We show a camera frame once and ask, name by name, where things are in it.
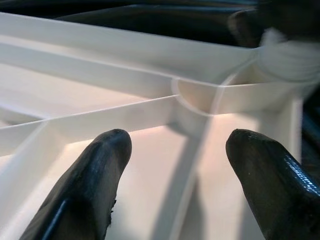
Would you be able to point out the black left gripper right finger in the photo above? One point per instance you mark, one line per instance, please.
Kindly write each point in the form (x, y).
(280, 190)

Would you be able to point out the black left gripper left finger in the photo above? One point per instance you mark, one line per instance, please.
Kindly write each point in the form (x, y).
(82, 187)

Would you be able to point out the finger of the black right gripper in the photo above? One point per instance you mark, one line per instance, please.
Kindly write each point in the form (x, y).
(243, 27)

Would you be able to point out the white plastic table leg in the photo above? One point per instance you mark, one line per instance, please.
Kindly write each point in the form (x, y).
(287, 60)

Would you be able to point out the white plastic table top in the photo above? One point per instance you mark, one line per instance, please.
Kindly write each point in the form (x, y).
(150, 162)

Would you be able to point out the black plastic table cover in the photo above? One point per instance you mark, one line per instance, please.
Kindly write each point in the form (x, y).
(150, 15)

